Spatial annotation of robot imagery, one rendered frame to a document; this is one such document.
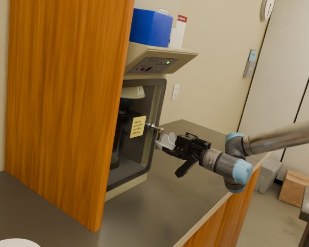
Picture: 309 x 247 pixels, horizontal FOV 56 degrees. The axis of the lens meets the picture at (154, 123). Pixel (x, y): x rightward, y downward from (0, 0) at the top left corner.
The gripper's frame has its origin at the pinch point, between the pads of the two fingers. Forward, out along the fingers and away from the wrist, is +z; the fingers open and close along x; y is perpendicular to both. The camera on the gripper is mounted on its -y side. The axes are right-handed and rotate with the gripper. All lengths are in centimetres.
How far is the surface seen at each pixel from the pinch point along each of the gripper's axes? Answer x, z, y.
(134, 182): 3.5, 5.6, -18.4
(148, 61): 19.9, -2.3, 31.6
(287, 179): -247, -30, -87
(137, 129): 9.7, 4.4, 5.9
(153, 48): 24.0, -5.9, 35.8
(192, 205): -4.4, -17.5, -20.6
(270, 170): -239, -12, -81
